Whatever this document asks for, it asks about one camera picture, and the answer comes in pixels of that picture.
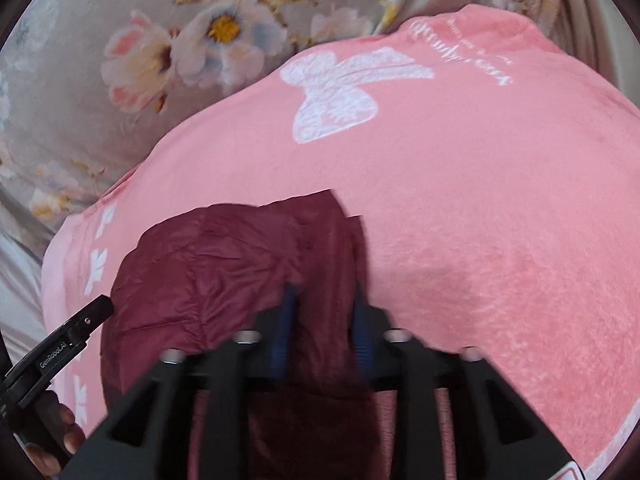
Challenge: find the maroon puffer jacket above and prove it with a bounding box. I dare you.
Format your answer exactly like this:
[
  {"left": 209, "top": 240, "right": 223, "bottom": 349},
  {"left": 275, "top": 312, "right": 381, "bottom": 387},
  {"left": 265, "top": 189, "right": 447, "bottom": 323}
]
[{"left": 101, "top": 191, "right": 384, "bottom": 479}]

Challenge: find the person left hand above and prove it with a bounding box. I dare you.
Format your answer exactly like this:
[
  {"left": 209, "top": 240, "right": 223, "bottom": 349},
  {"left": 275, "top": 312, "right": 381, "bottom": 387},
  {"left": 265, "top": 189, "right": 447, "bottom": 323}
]
[{"left": 24, "top": 390, "right": 86, "bottom": 479}]

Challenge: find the pink printed blanket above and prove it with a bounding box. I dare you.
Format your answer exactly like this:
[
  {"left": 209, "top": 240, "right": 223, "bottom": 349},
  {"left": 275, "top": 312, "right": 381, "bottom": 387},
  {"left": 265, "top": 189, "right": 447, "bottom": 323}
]
[{"left": 42, "top": 6, "right": 639, "bottom": 479}]

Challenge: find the grey floral bedsheet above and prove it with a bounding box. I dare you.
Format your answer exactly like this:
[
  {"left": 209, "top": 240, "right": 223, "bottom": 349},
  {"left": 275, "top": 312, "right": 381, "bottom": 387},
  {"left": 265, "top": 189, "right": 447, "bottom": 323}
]
[{"left": 1, "top": 0, "right": 639, "bottom": 360}]

